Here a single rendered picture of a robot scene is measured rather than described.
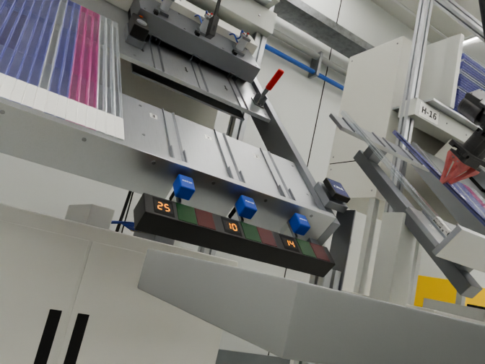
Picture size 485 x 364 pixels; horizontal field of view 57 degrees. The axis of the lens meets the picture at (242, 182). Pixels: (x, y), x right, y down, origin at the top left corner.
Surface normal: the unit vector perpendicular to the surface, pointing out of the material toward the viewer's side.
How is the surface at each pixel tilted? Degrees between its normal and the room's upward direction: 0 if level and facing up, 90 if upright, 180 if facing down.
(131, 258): 90
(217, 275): 90
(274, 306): 90
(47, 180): 90
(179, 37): 133
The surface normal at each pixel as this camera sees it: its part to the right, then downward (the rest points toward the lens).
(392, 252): -0.83, -0.29
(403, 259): 0.52, -0.05
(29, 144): 0.23, 0.61
